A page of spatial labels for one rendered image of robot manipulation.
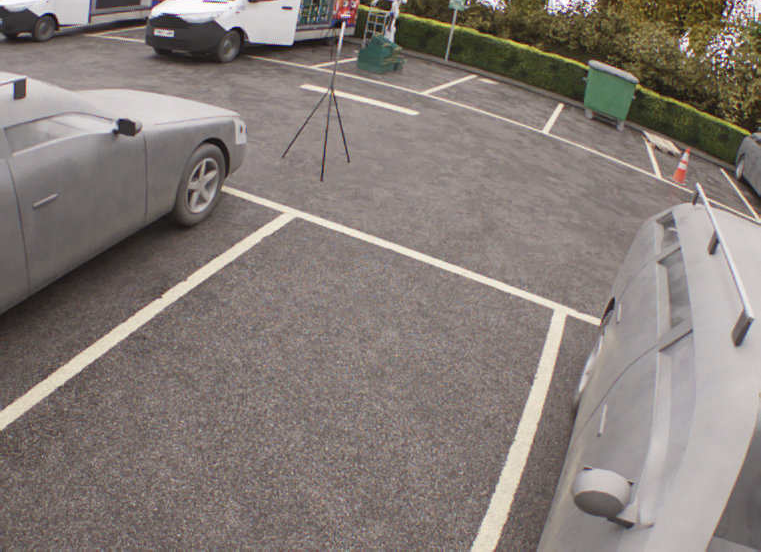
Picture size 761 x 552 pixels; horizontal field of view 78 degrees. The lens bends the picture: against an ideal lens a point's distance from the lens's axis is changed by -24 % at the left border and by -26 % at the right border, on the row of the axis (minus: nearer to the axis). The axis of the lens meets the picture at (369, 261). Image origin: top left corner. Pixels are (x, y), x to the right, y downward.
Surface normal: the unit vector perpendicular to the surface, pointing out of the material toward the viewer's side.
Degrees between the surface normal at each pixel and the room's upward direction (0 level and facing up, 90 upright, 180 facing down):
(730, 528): 29
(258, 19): 95
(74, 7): 92
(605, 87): 94
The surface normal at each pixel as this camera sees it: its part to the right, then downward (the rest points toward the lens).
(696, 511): -0.30, -0.70
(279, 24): 0.11, 0.51
